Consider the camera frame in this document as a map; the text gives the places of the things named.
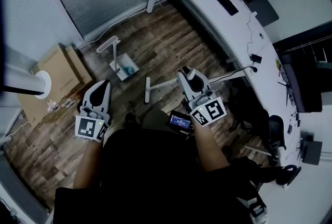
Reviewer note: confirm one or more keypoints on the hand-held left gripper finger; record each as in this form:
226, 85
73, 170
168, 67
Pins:
88, 99
105, 103

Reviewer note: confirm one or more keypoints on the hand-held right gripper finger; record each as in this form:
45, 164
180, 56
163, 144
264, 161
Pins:
185, 86
201, 86

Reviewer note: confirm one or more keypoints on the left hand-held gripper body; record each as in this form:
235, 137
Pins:
88, 127

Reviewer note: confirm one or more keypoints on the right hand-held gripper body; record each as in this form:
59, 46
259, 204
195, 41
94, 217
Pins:
210, 111

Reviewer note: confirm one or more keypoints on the person's right forearm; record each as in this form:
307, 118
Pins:
208, 147

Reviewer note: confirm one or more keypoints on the person's left forearm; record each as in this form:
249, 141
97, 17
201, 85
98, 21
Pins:
86, 166

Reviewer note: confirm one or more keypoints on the person's dark shoe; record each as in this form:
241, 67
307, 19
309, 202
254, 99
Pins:
130, 118

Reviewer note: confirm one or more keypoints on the small handheld screen device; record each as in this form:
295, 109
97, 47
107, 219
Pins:
179, 120

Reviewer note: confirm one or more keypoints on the narrow cardboard box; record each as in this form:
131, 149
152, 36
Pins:
77, 64

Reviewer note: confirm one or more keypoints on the person's olive trouser leg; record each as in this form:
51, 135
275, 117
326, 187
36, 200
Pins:
155, 119

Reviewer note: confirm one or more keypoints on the large flat cardboard box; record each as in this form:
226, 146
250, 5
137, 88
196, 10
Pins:
54, 70

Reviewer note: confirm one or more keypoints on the black power adapter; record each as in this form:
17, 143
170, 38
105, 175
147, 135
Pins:
256, 58

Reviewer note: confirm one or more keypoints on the white curved desk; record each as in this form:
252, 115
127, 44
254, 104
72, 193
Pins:
238, 33

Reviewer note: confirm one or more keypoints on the white pole with round flange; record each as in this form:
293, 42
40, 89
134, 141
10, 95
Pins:
23, 79

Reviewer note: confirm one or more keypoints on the black office chair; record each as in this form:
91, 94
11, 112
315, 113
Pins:
277, 132
259, 173

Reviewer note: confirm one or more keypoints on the person's black clothing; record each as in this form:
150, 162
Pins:
150, 173

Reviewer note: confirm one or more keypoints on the small round desk grommet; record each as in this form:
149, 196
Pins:
261, 36

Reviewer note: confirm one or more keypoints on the small yellow-green clutter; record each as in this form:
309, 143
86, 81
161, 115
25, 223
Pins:
279, 67

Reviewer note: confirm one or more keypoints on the dark grey flat panel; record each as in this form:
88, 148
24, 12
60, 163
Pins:
263, 10

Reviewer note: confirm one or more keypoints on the black headphones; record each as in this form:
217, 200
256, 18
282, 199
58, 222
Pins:
288, 175

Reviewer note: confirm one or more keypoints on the grey waist-mounted device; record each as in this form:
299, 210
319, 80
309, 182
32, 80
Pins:
255, 210

